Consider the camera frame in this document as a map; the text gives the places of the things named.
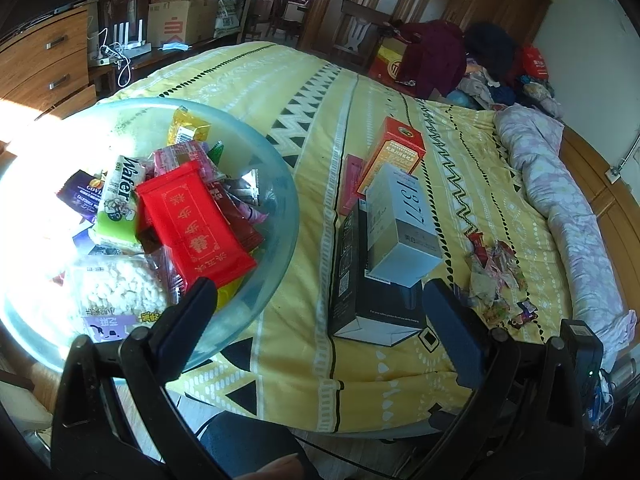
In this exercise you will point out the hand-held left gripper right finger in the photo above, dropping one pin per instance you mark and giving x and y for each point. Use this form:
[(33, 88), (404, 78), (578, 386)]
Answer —
[(457, 330)]

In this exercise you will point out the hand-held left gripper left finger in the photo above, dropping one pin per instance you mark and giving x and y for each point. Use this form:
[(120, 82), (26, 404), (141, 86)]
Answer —
[(192, 305)]

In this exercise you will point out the red gold print snack packet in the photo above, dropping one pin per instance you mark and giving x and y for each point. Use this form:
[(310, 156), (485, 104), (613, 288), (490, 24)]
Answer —
[(195, 225)]

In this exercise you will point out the glass bowl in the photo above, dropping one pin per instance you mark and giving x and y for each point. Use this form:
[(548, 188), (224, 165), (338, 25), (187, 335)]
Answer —
[(272, 240)]

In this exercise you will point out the person's left hand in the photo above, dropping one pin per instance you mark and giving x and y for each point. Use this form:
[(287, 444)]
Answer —
[(270, 467)]

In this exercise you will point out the metal bottle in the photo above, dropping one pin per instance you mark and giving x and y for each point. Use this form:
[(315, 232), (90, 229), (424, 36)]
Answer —
[(627, 372)]

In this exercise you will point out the pile of candy wrappers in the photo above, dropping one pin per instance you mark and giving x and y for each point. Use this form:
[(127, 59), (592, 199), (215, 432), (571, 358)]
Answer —
[(492, 270)]

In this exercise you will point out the white puffed snack packet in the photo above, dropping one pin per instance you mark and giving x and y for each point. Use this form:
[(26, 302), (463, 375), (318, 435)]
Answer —
[(120, 285)]

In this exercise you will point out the brown snack packet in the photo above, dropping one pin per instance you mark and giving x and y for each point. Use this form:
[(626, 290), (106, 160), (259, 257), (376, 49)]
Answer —
[(150, 241)]

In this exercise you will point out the dark red snack packet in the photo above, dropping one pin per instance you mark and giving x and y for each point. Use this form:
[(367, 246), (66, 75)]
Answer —
[(235, 220)]

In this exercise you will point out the white grey box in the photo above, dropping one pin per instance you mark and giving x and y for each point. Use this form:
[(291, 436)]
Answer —
[(400, 230)]

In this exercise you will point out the black box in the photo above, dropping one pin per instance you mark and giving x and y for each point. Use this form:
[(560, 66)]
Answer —
[(350, 280)]

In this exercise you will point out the green wafer packet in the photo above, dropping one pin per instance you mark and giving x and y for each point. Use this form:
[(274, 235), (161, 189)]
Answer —
[(120, 200)]

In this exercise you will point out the silver foil packet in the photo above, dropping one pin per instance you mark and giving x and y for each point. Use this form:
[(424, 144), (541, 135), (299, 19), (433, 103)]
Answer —
[(245, 185)]

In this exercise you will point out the person's trouser leg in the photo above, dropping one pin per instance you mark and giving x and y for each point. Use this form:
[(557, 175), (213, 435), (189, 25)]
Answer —
[(240, 435)]

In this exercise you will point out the pink snack packet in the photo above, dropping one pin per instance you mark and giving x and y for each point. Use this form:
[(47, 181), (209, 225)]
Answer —
[(175, 157)]

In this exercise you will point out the small green packet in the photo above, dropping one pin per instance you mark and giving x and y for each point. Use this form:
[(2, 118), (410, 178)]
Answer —
[(216, 152)]

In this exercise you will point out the purple snack packet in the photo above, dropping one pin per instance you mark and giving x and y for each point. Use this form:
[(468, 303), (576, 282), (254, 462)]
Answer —
[(80, 192)]

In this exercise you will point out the purple floral quilt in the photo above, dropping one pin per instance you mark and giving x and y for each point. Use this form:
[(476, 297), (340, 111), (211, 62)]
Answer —
[(560, 195)]

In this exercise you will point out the yellow snack packet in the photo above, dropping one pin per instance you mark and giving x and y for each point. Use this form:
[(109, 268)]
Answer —
[(187, 127)]

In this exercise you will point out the pink box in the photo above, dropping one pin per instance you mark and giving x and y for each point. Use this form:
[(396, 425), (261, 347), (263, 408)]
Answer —
[(351, 180)]

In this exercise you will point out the yellow patterned bedsheet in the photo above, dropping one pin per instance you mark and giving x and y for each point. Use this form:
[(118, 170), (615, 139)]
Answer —
[(310, 160)]

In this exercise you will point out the red orange box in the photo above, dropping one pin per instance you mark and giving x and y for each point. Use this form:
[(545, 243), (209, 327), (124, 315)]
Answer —
[(392, 152)]

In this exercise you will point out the pile of clothes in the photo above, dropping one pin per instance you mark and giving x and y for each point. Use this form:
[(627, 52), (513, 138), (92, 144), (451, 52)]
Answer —
[(480, 90)]

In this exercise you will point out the dark wooden side table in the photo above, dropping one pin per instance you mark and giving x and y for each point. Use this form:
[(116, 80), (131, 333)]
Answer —
[(170, 58)]

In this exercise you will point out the white router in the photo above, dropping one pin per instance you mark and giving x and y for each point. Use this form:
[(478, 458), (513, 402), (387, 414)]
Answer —
[(137, 53)]

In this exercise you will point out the blue face mask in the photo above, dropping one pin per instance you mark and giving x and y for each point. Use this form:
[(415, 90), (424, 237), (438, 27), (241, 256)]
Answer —
[(176, 46)]

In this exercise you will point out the white power strip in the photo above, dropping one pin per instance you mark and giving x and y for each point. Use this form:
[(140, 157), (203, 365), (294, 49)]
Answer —
[(107, 57)]

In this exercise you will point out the red gift bag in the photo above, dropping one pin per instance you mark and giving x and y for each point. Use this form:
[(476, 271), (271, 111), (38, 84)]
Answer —
[(395, 66)]

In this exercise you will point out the maroon cloth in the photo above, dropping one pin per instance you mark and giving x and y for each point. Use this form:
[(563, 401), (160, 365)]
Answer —
[(435, 55)]

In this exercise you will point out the red print cardboard box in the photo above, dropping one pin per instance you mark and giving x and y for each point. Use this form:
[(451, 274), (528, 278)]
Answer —
[(180, 25)]

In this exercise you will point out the red plastic bag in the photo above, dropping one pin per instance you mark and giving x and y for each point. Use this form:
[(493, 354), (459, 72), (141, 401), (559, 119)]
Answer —
[(535, 60)]

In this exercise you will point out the dark blue cloth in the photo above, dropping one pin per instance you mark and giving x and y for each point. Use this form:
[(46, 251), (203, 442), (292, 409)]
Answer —
[(492, 47)]

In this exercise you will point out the wooden dresser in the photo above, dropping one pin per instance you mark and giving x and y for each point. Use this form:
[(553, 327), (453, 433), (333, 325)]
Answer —
[(40, 60)]

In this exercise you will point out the printed shopping bag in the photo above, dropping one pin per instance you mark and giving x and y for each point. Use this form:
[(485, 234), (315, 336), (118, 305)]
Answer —
[(227, 17)]

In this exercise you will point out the wooden door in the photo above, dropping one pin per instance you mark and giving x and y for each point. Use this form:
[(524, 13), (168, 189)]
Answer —
[(250, 10)]

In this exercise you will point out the carved wooden chair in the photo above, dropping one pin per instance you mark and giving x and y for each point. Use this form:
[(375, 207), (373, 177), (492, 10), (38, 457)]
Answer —
[(350, 10)]

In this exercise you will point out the wooden bed frame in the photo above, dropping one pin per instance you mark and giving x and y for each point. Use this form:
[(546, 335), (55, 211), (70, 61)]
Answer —
[(607, 210)]

